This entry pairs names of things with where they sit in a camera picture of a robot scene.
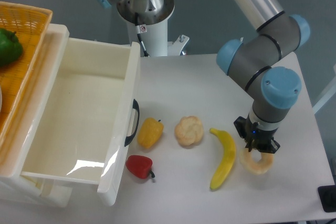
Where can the black device at edge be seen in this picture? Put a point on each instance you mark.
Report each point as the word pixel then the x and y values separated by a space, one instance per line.
pixel 327 197

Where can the white plate edge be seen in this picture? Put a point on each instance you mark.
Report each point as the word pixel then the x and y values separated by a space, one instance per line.
pixel 1 99

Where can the yellow toy bell pepper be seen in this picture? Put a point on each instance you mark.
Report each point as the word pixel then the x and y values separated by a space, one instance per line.
pixel 150 132

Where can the beige flower-shaped bread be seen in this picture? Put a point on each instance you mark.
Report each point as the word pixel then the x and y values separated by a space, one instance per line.
pixel 189 131

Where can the orange plastic basket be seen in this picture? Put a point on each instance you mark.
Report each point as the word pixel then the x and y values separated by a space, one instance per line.
pixel 30 24

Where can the white frame at right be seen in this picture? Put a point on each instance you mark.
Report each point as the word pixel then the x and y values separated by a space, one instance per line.
pixel 325 95

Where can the red toy bell pepper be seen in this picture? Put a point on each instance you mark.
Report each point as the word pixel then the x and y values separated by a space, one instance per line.
pixel 140 166

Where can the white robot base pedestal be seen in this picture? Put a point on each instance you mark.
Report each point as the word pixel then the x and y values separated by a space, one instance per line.
pixel 147 24

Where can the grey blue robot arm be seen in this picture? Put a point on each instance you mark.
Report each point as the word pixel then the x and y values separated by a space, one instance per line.
pixel 251 65

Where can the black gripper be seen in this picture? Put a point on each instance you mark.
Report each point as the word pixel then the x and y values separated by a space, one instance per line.
pixel 255 137

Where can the green toy bell pepper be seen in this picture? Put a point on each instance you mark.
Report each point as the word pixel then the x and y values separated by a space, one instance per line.
pixel 11 48

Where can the white plastic drawer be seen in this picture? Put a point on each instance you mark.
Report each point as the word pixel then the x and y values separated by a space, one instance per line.
pixel 80 136

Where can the yellow toy banana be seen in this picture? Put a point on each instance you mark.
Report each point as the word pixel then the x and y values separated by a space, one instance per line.
pixel 228 158

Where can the beige ring donut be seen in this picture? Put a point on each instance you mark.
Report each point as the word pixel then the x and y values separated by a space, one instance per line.
pixel 262 166

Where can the black drawer handle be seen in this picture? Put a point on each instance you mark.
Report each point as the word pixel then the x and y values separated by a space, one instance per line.
pixel 134 123

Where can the white drawer cabinet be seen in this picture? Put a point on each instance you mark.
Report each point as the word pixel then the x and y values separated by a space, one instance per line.
pixel 14 184

